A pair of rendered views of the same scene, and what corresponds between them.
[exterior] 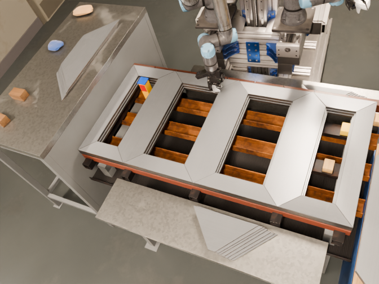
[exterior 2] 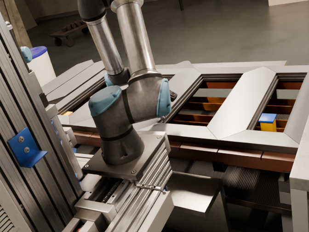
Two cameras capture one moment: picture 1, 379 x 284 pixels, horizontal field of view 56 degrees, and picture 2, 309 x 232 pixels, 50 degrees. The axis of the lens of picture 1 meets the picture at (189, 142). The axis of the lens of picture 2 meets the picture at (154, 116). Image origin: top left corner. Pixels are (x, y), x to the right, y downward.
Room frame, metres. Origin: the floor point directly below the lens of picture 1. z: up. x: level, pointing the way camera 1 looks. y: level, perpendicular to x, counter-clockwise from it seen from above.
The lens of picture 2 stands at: (2.96, -0.36, 1.66)
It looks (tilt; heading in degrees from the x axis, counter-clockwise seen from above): 28 degrees down; 178
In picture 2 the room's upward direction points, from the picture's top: 16 degrees counter-clockwise
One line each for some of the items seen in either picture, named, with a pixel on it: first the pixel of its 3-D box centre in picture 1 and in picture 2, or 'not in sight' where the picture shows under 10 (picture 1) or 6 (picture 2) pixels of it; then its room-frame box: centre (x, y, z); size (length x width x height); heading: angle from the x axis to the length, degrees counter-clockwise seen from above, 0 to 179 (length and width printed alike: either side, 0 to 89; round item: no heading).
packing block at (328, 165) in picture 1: (328, 165); not in sight; (0.80, -0.62, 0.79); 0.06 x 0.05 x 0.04; 140
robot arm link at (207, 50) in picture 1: (208, 54); not in sight; (1.50, -0.27, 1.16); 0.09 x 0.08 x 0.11; 174
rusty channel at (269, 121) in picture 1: (233, 115); not in sight; (1.41, -0.32, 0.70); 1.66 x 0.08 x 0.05; 50
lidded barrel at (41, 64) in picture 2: not in sight; (36, 76); (-1.77, -1.62, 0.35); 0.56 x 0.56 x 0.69
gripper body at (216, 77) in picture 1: (214, 75); not in sight; (1.49, -0.27, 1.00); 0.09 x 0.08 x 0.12; 50
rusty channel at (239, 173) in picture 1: (210, 168); (187, 102); (1.09, -0.06, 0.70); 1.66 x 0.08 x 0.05; 50
